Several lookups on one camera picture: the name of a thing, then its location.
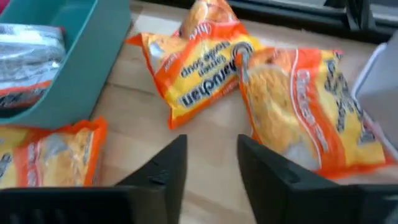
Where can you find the silver red snack packet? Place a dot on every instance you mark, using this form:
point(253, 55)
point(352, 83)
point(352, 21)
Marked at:
point(28, 59)

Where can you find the teal plastic bin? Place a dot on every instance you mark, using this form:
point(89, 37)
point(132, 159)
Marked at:
point(93, 62)

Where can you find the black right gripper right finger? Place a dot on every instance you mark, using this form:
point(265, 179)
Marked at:
point(280, 196)

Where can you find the pink plastic bin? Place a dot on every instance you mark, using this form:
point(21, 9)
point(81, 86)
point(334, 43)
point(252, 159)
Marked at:
point(2, 4)

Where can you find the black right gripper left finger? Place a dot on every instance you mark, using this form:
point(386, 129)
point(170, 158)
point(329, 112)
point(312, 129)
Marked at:
point(155, 193)

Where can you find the orange Maruchan noodle pack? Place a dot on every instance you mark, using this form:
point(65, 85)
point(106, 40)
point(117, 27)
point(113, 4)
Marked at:
point(311, 109)
point(199, 68)
point(56, 155)

